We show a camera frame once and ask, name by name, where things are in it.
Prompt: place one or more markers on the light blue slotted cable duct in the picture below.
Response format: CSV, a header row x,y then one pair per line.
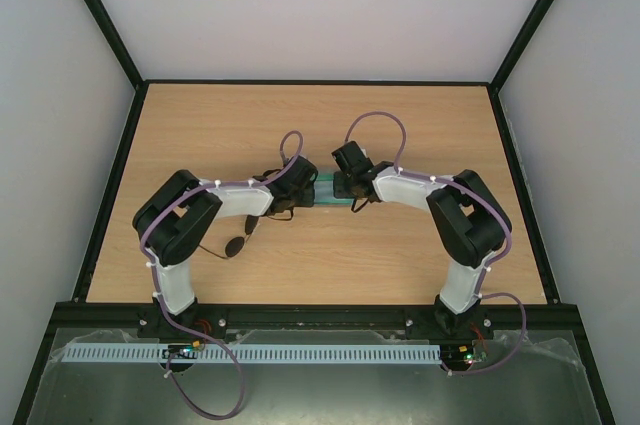
x,y
253,354

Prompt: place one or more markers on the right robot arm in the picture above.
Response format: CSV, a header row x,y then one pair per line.
x,y
473,228

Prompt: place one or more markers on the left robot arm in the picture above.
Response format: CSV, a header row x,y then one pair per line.
x,y
174,221

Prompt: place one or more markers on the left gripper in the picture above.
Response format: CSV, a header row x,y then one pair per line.
x,y
308,196

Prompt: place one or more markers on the black front mounting rail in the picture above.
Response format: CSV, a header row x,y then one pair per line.
x,y
422,322

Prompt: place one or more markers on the black aluminium frame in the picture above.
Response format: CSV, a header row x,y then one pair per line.
x,y
107,30

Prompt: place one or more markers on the black round sunglasses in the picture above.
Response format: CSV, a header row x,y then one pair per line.
x,y
235,245

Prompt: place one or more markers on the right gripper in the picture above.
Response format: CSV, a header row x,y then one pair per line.
x,y
341,185

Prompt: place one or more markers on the grey glasses case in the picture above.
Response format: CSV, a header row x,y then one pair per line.
x,y
324,193

